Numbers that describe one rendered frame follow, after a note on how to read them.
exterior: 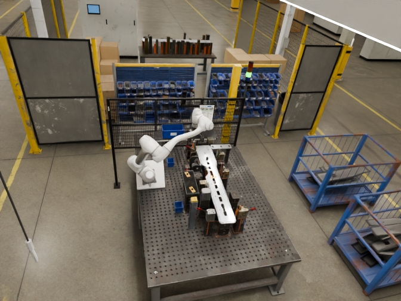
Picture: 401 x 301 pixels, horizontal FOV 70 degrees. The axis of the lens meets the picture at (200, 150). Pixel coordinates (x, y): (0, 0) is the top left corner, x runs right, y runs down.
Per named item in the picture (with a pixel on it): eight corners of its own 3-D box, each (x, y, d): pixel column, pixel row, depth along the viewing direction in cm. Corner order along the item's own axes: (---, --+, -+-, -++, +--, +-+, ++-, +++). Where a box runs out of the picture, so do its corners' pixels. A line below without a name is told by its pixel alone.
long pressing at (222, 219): (239, 222, 301) (239, 221, 300) (218, 224, 296) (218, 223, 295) (210, 145, 408) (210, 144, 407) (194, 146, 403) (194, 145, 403)
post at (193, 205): (194, 230, 323) (198, 202, 297) (188, 230, 321) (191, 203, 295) (193, 224, 329) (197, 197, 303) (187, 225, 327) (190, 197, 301)
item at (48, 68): (111, 144, 552) (99, 36, 434) (111, 149, 541) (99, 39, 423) (33, 149, 519) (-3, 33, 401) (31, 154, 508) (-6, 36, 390)
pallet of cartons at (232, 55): (259, 99, 776) (271, 48, 697) (273, 114, 715) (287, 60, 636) (217, 101, 744) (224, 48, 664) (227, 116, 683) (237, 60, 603)
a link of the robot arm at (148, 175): (148, 185, 361) (149, 184, 340) (138, 175, 361) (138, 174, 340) (157, 175, 366) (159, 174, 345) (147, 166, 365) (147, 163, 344)
